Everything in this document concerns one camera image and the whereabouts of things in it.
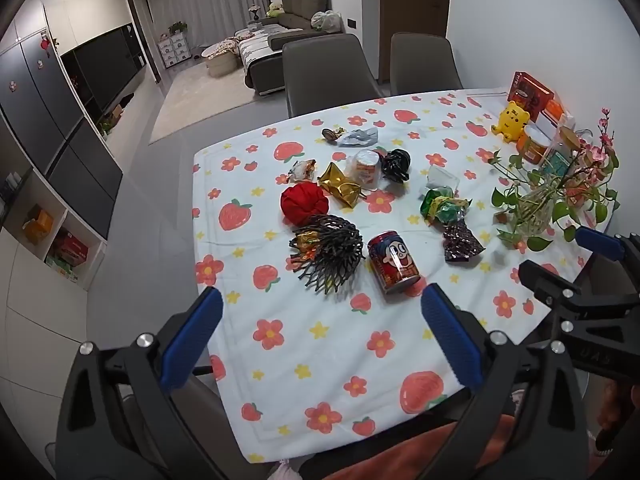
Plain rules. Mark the white plastic bag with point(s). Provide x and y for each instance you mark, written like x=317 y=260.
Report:
x=326 y=21

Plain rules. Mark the person's orange clothing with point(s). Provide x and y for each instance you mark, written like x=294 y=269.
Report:
x=400 y=455

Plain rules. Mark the orange cardboard box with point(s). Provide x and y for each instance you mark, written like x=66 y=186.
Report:
x=37 y=225

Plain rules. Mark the glass vase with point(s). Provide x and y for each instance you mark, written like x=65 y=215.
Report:
x=535 y=210

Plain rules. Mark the grey green sofa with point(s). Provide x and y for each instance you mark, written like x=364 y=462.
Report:
x=300 y=2

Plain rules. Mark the green snack wrapper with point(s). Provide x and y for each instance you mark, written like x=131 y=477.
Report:
x=442 y=207

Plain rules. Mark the black plastic bag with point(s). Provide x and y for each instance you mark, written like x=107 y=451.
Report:
x=396 y=164

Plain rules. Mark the grey curtain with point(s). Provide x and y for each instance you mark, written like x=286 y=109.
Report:
x=210 y=5

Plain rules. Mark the yellow green plush toy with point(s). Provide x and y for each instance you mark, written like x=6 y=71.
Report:
x=275 y=8

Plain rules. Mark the gold foil wrapper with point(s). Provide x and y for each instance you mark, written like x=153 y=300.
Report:
x=340 y=186

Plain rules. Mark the colourful candy wrapper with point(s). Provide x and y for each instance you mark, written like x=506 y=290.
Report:
x=304 y=243

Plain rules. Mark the yellow tiger toy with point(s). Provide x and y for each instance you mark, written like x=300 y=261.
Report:
x=511 y=120

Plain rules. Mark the red cardboard box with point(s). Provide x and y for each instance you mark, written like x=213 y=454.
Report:
x=70 y=255

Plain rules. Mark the red cartoon drink can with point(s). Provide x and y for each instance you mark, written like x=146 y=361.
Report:
x=395 y=265

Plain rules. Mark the red label jar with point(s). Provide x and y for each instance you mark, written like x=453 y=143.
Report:
x=577 y=195

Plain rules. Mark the small potted plant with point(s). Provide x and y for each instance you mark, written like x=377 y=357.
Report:
x=177 y=27

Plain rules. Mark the plastic cup with white lid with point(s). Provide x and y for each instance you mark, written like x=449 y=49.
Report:
x=366 y=164

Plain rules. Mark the round beige ottoman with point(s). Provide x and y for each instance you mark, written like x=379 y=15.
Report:
x=222 y=62

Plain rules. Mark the glass jar teal label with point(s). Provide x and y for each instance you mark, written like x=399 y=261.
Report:
x=560 y=160

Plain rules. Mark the grey dining chair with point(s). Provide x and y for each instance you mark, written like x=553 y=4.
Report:
x=425 y=65
x=325 y=75

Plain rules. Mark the brown gold chocolate wrapper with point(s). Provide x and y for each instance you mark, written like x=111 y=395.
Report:
x=330 y=135

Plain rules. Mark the person's right hand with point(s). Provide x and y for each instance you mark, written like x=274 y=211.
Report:
x=616 y=410

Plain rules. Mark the brown cardboard box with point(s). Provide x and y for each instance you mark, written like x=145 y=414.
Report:
x=116 y=116

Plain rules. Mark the patterned sofa blanket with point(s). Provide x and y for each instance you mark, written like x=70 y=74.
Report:
x=260 y=42

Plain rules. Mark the orange jar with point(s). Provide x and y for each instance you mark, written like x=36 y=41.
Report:
x=534 y=147

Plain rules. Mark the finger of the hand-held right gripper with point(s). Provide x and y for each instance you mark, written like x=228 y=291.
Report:
x=597 y=242
x=555 y=290

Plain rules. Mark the brown door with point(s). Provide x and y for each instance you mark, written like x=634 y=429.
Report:
x=412 y=5

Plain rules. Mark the black cabinet doors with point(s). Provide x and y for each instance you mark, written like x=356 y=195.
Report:
x=45 y=105

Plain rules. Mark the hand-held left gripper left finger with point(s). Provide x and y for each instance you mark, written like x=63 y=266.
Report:
x=195 y=340

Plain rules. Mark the pink artificial flowers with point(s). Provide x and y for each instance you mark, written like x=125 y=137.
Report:
x=602 y=140

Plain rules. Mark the white printed paper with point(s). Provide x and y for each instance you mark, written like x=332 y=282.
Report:
x=359 y=136

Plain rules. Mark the orange white snack wrapper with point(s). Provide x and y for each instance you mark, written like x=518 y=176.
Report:
x=303 y=170

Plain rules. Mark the black television wall unit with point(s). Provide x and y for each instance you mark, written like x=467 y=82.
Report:
x=105 y=65

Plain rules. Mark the red cloth ball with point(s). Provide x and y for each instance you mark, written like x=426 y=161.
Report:
x=302 y=203

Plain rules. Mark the green leafy plant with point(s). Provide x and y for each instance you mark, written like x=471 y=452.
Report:
x=505 y=195

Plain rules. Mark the floral strawberry tablecloth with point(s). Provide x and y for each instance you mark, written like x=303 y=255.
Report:
x=310 y=305

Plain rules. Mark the black mesh net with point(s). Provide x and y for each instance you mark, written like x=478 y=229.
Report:
x=335 y=255

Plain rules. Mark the beige rug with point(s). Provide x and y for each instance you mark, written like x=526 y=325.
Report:
x=200 y=105

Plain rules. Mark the dark purple wrapper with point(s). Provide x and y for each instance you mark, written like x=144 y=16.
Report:
x=462 y=243

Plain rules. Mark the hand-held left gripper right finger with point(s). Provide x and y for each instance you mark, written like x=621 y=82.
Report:
x=450 y=340

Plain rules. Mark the white drawer cabinet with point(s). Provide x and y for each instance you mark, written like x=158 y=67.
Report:
x=174 y=50

